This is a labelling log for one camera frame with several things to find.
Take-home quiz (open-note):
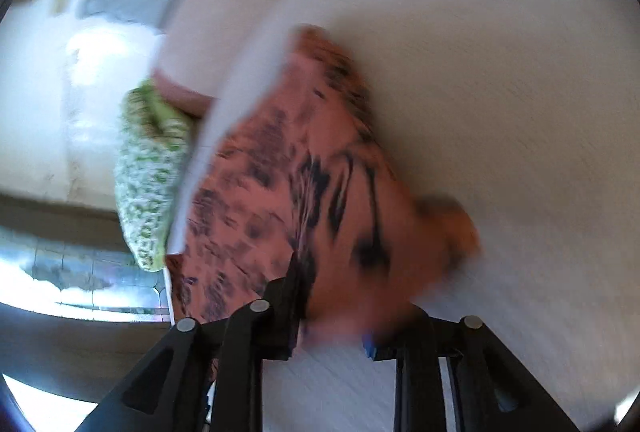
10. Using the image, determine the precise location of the wooden door with stained glass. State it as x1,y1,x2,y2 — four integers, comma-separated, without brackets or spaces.
0,194,176,405

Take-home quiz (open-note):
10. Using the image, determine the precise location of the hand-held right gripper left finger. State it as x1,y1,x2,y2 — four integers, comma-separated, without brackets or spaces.
75,272,307,432

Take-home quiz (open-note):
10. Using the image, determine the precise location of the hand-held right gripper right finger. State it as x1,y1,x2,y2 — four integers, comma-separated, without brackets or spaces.
362,311,581,432

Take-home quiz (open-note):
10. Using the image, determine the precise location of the orange floral blouse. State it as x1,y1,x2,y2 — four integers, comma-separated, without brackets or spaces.
165,24,483,348

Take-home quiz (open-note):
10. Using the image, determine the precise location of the pink bolster cushion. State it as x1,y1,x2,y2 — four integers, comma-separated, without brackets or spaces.
151,0,371,119

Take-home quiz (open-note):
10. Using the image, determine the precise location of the green checkered pillow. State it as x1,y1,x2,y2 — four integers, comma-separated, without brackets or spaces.
114,79,198,273

